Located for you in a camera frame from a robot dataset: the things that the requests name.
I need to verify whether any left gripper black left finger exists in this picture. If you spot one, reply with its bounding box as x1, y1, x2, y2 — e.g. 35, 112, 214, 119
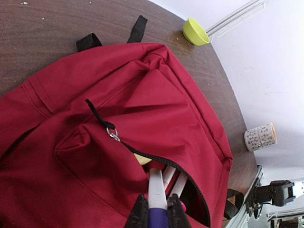
124, 194, 149, 228

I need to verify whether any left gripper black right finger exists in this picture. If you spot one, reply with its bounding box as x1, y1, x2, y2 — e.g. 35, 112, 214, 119
167, 194, 191, 228

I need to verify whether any purple white marker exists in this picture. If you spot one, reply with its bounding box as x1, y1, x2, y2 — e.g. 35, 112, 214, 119
148, 169, 169, 228

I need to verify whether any pink white marker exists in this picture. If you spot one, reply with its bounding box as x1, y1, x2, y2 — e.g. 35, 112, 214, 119
169, 172, 188, 197

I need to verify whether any beige highlighter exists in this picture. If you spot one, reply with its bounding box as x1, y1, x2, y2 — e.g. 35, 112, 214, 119
134, 153, 152, 166

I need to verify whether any red backpack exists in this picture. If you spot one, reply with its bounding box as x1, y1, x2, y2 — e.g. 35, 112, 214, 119
0, 16, 244, 228

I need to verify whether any pink black highlighter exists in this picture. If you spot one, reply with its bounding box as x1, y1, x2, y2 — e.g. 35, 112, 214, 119
180, 201, 187, 212

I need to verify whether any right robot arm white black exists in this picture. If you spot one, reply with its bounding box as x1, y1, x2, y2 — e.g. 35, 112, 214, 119
253, 179, 304, 207

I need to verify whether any patterned mug orange inside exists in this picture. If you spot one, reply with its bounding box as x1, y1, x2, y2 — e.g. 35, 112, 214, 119
244, 123, 277, 152

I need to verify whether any lime green bowl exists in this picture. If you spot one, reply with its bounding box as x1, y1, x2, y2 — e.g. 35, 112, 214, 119
182, 18, 210, 46

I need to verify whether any front aluminium rail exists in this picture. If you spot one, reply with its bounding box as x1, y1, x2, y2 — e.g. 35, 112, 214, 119
225, 165, 264, 228

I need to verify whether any right aluminium frame post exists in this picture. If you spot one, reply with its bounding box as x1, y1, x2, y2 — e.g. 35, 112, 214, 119
206, 0, 270, 38

